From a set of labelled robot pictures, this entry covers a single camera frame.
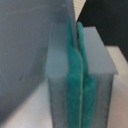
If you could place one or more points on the pink wooden board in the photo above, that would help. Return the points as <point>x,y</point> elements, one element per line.
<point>34,113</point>

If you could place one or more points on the beige woven placemat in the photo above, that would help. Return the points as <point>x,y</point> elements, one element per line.
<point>78,6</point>

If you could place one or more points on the grey toy pot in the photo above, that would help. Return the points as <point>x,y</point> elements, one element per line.
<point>25,28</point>

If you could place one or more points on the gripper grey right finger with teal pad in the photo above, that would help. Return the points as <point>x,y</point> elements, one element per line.
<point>99,71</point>

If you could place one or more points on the gripper tan left finger with teal pad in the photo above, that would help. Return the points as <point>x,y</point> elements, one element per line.
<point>64,71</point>

